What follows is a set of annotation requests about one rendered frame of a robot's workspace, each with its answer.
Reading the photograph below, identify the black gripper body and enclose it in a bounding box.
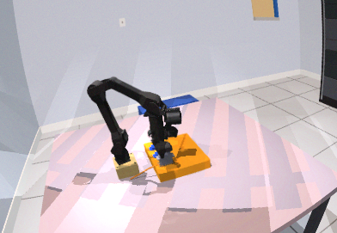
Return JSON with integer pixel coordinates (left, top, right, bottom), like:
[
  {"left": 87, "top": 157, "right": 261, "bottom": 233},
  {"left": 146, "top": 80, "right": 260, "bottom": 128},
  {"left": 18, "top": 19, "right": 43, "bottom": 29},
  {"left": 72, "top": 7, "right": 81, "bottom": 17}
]
[{"left": 147, "top": 126, "right": 173, "bottom": 154}]

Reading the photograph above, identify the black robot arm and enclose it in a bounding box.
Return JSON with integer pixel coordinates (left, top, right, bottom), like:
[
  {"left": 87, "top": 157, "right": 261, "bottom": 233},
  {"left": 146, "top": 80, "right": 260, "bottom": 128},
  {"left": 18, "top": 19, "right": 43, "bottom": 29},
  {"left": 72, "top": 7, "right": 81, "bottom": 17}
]
[{"left": 87, "top": 77, "right": 181, "bottom": 165}]

